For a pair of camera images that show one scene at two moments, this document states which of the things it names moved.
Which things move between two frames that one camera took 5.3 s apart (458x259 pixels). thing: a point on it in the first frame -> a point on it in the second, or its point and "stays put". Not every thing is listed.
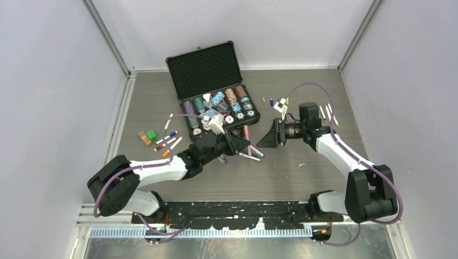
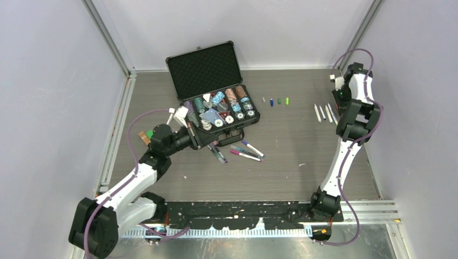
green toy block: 152,135 stays put
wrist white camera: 216,123 -> 180,114
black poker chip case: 209,81 stays put
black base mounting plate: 251,215 stays put
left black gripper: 234,144 -> 199,138
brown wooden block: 145,138 stays put
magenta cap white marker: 251,157 stays put
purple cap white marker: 255,150 stays put
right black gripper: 276,136 -> 341,104
